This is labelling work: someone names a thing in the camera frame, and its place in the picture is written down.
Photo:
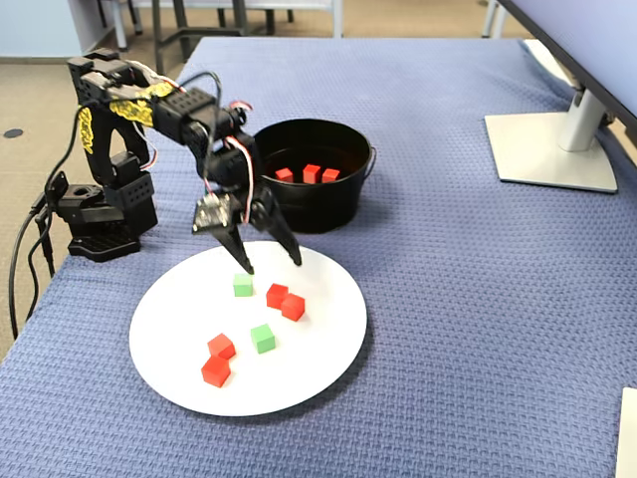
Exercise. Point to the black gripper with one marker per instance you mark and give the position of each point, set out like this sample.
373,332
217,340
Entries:
262,208

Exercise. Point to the red cube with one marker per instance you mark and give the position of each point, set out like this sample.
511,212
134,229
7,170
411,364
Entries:
276,295
284,174
311,173
330,175
215,372
221,345
293,308

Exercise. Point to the white round plate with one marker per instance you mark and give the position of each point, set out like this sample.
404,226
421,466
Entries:
308,358

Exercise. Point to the green cube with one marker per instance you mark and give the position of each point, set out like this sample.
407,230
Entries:
263,339
243,286

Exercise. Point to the black metal bucket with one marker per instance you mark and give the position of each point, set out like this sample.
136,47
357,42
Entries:
318,209

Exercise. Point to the blue woven tablecloth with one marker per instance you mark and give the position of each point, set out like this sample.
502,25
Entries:
448,299

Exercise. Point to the dark chair legs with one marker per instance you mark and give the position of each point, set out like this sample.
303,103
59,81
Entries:
135,20
270,25

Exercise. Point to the white desk with legs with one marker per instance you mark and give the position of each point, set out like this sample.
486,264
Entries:
121,30

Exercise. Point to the black floor disc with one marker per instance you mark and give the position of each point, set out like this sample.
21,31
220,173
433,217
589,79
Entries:
13,133

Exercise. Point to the monitor with silver stand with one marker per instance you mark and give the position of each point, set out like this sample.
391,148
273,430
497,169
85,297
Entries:
547,149

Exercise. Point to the white desk legs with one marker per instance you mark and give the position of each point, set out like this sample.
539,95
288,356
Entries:
486,22

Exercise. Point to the white flat object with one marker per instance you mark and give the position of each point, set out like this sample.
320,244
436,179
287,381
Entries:
628,438

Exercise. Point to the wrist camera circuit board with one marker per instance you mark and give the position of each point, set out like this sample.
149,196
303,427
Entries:
211,214

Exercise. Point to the dark grey metal frame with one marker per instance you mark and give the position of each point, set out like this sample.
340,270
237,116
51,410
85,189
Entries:
158,35

